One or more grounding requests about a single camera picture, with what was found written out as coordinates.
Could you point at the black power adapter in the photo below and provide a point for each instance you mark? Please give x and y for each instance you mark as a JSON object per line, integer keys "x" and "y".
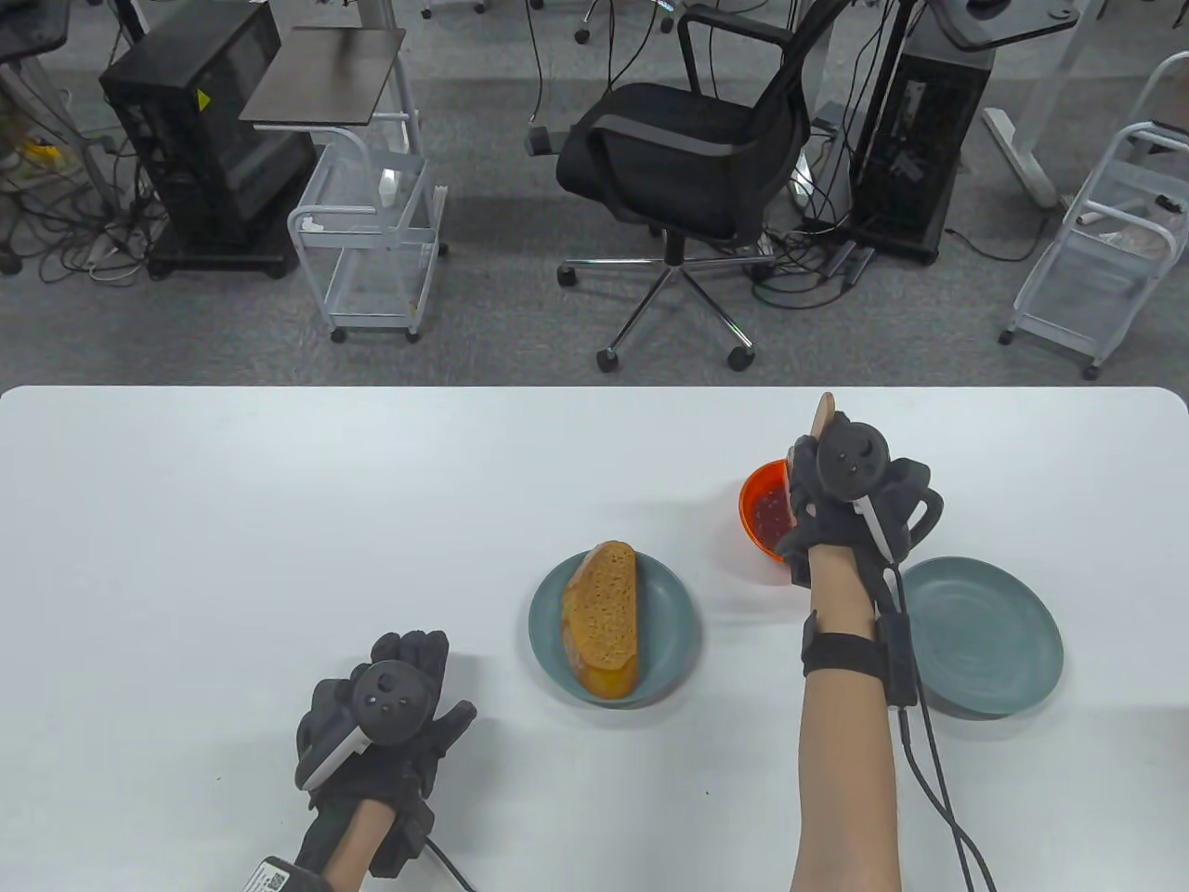
{"x": 541, "y": 141}

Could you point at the black round tracker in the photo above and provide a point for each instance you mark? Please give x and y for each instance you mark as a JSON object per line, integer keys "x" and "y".
{"x": 390, "y": 701}
{"x": 855, "y": 460}

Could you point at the person's right forearm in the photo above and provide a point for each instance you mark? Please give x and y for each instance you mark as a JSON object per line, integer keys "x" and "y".
{"x": 845, "y": 762}

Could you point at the orange bowl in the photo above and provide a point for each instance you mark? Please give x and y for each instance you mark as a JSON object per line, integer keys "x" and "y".
{"x": 749, "y": 502}

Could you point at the dark desk top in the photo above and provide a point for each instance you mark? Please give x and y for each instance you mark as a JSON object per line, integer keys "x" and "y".
{"x": 28, "y": 28}
{"x": 1012, "y": 28}

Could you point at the brown side table top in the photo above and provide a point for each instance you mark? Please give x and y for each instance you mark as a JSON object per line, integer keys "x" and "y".
{"x": 325, "y": 79}

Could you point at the person's left forearm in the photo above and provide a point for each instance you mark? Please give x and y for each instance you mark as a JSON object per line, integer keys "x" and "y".
{"x": 358, "y": 846}

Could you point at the person's right hand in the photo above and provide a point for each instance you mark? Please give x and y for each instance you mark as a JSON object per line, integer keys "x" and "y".
{"x": 836, "y": 530}

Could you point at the teal plate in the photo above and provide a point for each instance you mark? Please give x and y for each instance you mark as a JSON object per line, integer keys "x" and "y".
{"x": 664, "y": 632}
{"x": 985, "y": 636}

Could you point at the black computer tower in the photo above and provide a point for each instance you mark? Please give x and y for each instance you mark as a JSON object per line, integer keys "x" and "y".
{"x": 915, "y": 139}
{"x": 195, "y": 158}

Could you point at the white desk leg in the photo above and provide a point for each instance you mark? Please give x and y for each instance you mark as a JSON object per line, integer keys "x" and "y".
{"x": 1017, "y": 149}

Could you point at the brown bread slice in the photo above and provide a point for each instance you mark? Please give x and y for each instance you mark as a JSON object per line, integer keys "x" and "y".
{"x": 602, "y": 623}

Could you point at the black office chair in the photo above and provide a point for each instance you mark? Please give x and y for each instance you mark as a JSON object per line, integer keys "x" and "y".
{"x": 669, "y": 158}

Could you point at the small white bottle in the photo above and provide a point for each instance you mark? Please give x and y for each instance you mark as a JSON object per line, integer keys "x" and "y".
{"x": 389, "y": 186}

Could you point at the person's left hand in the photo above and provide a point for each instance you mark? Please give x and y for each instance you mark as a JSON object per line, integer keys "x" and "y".
{"x": 399, "y": 771}

